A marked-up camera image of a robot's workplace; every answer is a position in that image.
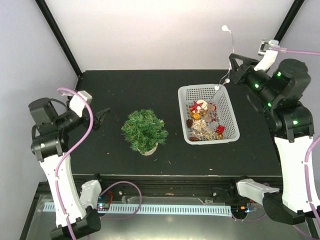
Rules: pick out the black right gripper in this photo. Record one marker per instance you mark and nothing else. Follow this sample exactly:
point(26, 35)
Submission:
point(239, 74)

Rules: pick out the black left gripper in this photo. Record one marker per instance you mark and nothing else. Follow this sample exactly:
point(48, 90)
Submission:
point(98, 118)

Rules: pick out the small green christmas tree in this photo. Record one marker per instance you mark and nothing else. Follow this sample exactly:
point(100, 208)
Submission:
point(144, 131)

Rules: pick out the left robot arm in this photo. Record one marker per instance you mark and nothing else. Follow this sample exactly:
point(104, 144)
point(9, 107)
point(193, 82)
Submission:
point(54, 137)

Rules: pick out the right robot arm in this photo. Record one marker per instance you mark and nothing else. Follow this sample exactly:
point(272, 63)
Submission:
point(292, 127)

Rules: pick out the red star tree topper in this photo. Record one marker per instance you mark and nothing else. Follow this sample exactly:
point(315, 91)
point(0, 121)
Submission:
point(195, 107)

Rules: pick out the white perforated plastic basket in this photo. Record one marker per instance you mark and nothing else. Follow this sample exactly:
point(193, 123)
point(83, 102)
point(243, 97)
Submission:
point(188, 94)

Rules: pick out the burlap bow ornament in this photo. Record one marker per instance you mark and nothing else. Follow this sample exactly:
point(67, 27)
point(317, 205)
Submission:
point(210, 108)

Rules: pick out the white round foam ornament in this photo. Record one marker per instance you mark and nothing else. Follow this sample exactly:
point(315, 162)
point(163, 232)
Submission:
point(204, 105)

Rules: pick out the red gift box ornament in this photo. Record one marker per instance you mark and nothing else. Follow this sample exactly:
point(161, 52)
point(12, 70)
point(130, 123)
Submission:
point(220, 129)

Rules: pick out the gold gift box ornament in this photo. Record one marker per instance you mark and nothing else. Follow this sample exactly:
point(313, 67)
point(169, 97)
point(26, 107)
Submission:
point(196, 116)

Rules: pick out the white snowflake ornament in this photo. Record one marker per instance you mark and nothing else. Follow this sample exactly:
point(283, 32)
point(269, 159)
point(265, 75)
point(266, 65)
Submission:
point(199, 125)

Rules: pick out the gold bell ornament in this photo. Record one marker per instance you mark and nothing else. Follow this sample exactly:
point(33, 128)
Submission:
point(220, 136)

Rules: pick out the brown pine cone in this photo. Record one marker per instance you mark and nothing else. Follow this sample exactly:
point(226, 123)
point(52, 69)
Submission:
point(189, 123)
point(194, 139)

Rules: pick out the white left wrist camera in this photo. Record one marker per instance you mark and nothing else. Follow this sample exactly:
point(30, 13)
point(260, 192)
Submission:
point(77, 105)

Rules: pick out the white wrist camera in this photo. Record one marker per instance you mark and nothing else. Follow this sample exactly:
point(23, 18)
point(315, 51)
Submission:
point(77, 105)
point(269, 55)

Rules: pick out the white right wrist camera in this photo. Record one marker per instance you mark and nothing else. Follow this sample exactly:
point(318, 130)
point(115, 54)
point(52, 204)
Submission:
point(269, 55)

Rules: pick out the black frame post right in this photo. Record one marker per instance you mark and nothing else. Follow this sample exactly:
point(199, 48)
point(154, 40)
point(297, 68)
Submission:
point(288, 19)

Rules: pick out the black frame post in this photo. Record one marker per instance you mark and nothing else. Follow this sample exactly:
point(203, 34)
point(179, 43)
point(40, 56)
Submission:
point(288, 19)
point(47, 14)

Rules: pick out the light blue cable duct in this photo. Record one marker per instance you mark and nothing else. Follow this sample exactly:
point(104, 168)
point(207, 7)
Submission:
point(166, 209)

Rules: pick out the black frame post left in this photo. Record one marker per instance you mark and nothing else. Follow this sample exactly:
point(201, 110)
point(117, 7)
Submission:
point(47, 14)

